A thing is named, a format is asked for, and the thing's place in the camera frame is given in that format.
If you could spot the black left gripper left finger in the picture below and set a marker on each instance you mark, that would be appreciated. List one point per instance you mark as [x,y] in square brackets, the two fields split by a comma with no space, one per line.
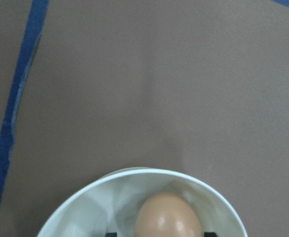
[111,235]

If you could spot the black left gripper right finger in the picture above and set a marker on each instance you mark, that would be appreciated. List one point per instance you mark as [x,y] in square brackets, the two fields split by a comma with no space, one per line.
[209,234]

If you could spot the brown egg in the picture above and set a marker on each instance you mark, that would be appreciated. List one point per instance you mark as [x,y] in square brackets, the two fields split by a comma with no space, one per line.
[167,215]

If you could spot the white round bowl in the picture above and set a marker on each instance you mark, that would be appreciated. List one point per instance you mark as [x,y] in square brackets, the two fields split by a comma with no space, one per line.
[111,205]

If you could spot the torn blue tape strip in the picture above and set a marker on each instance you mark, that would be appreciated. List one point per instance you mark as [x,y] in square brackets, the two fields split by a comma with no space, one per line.
[31,38]

